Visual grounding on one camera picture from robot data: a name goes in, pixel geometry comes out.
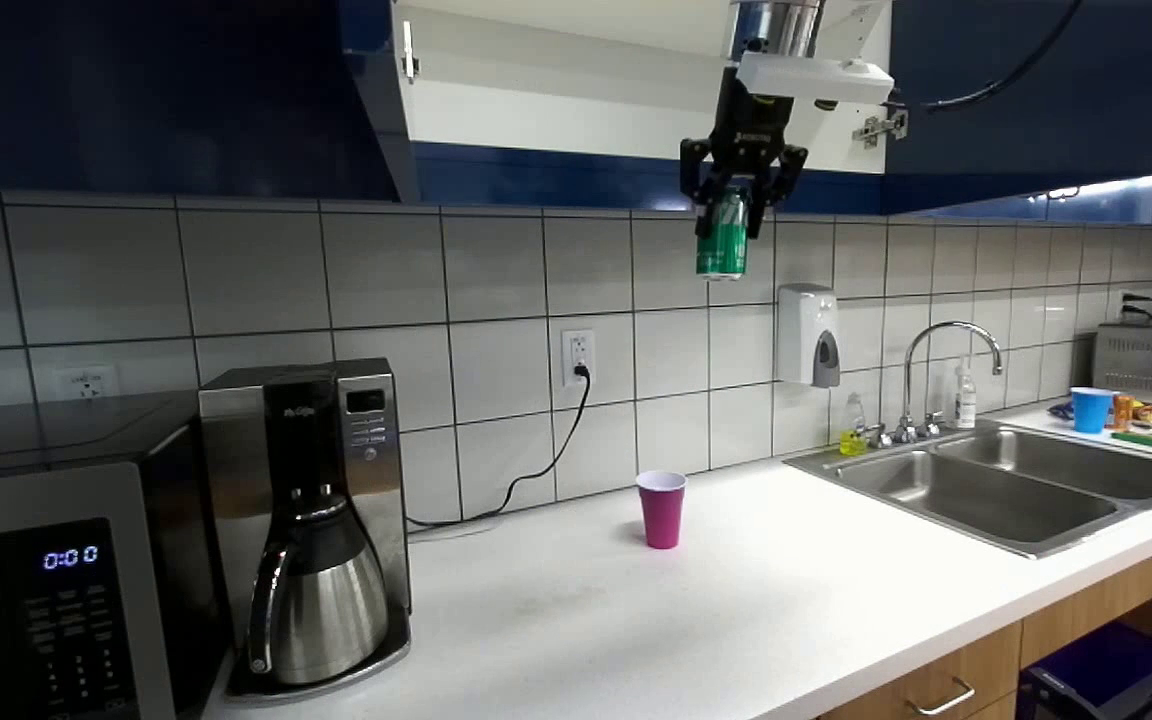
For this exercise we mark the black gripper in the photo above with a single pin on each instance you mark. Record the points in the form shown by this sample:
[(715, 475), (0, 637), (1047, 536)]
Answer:
[(741, 140)]

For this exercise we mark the green sprite can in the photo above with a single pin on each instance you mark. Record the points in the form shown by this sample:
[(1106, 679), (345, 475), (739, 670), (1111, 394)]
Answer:
[(720, 247)]

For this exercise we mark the blue cabinet door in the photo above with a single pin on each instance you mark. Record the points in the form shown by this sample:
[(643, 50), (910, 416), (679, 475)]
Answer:
[(371, 93), (1043, 93)]

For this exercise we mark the chrome sink faucet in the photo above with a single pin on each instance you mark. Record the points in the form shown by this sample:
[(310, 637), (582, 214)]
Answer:
[(930, 362)]

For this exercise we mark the yellow dish soap bottle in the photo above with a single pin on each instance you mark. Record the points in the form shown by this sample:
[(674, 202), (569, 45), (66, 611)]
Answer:
[(848, 436)]

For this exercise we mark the small white bottle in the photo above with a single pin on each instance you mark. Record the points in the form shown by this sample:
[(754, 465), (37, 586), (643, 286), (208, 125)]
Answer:
[(966, 402)]

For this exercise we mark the magenta plastic cup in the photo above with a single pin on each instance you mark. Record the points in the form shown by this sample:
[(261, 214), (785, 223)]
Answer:
[(662, 514)]

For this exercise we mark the stainless steel double sink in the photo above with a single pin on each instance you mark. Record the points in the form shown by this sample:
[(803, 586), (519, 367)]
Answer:
[(1002, 487)]

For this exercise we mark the blue plastic cup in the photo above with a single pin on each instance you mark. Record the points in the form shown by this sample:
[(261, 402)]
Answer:
[(1089, 411)]

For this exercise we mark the black coffee maker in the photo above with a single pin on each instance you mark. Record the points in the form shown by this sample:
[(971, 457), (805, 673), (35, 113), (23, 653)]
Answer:
[(336, 424)]

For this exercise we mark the orange fruit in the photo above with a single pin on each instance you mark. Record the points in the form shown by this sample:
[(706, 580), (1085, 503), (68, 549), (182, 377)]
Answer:
[(1133, 411)]

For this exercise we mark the stainless steel carafe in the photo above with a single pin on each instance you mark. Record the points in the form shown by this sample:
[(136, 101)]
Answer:
[(321, 614)]

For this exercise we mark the blue bin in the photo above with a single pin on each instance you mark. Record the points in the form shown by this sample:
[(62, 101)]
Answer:
[(1082, 666)]

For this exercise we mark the black microwave oven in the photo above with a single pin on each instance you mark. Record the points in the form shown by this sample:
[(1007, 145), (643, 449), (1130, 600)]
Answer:
[(57, 572)]

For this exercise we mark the white wall soap dispenser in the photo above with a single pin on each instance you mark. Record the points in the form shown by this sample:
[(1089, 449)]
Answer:
[(805, 333)]

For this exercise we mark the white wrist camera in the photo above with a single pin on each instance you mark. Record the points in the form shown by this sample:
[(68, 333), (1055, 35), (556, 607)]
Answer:
[(821, 77)]

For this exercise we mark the white interior wall cabinet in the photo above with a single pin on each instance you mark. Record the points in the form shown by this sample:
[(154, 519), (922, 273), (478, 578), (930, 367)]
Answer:
[(551, 93)]

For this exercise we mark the white wall outlet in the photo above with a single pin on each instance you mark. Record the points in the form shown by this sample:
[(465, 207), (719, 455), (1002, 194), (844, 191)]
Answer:
[(89, 387), (578, 357)]

